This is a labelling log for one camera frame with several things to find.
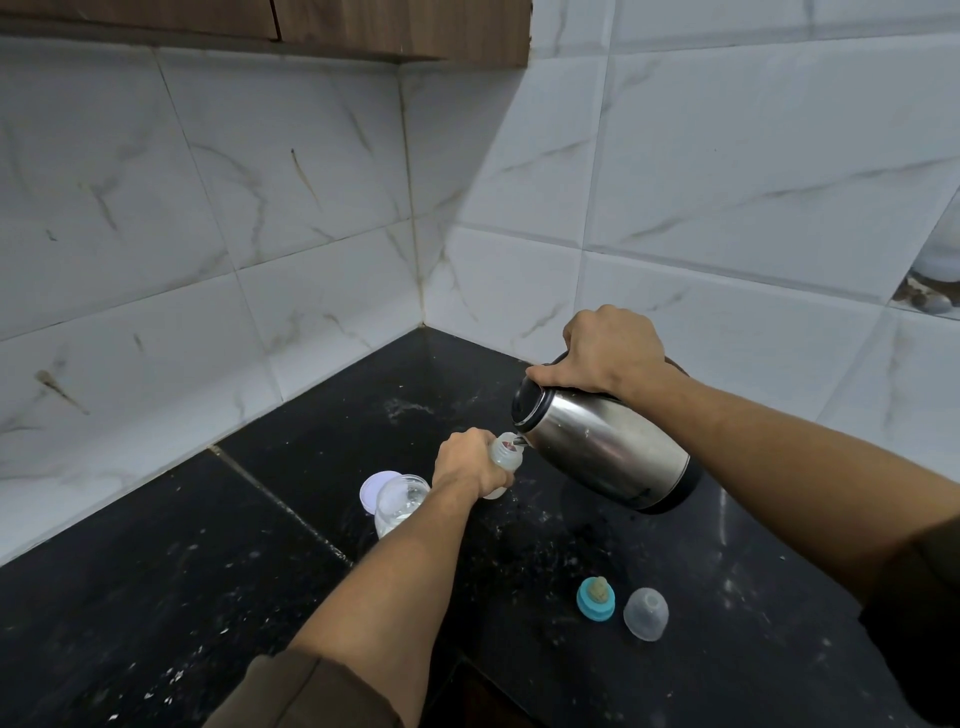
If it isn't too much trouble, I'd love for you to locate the person's right hand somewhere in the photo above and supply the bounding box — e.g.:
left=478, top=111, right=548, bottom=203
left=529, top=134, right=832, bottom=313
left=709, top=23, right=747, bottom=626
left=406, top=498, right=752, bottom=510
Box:
left=525, top=303, right=671, bottom=406

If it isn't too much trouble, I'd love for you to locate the person's left hand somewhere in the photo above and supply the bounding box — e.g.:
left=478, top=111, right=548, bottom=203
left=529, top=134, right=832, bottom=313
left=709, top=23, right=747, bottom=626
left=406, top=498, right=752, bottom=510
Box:
left=432, top=427, right=516, bottom=501

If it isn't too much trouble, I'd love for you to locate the clear plastic baby bottle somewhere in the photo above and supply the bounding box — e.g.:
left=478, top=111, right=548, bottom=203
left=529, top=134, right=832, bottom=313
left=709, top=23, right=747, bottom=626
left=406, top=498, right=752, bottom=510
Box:
left=482, top=431, right=527, bottom=501

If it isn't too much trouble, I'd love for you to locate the stainless steel electric kettle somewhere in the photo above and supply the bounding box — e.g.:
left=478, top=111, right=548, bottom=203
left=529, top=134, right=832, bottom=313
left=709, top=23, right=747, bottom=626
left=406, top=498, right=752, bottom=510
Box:
left=511, top=352, right=705, bottom=516

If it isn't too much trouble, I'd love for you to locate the person's right forearm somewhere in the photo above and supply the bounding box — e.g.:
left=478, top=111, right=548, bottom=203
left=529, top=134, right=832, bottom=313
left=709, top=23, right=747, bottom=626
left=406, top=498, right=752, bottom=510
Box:
left=621, top=366, right=960, bottom=601

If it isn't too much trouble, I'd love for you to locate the person's left forearm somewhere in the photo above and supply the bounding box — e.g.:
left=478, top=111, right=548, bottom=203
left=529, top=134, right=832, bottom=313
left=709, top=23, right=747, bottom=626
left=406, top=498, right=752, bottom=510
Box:
left=288, top=478, right=483, bottom=728

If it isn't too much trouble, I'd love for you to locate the clear glass jar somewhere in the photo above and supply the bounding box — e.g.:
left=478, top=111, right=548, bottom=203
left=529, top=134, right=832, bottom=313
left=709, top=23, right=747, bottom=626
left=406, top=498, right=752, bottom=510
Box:
left=373, top=474, right=432, bottom=540

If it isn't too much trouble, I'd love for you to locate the white round lid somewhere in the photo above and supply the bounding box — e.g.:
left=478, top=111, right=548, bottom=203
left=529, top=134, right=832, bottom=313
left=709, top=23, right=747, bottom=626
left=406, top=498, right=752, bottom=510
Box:
left=359, top=470, right=404, bottom=516

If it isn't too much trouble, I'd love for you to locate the clear plastic bottle cap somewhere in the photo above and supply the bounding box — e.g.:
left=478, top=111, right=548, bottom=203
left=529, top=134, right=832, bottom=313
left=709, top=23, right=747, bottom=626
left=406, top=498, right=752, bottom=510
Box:
left=623, top=587, right=670, bottom=643

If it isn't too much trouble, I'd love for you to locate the olive brown shirt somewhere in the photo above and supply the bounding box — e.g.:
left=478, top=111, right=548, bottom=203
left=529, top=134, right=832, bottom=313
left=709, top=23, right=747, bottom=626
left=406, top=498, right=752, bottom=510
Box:
left=202, top=517, right=960, bottom=728

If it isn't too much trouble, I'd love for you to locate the grey metal object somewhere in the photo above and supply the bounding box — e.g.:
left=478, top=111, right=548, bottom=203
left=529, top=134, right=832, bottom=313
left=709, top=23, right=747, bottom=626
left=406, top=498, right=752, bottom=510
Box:
left=892, top=276, right=958, bottom=316

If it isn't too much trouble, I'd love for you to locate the white container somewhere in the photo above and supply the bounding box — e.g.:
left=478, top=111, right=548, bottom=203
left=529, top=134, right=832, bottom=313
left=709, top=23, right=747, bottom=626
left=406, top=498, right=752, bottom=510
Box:
left=911, top=202, right=960, bottom=285

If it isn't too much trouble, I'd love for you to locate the blue bottle nipple ring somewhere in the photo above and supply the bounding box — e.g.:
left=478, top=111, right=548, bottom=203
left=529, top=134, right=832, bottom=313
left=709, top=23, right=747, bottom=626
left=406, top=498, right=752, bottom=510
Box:
left=576, top=576, right=617, bottom=624

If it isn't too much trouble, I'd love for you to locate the brown wooden wall cabinet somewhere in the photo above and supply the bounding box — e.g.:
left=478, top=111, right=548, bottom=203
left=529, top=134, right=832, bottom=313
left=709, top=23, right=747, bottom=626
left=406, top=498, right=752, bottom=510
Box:
left=0, top=0, right=534, bottom=71

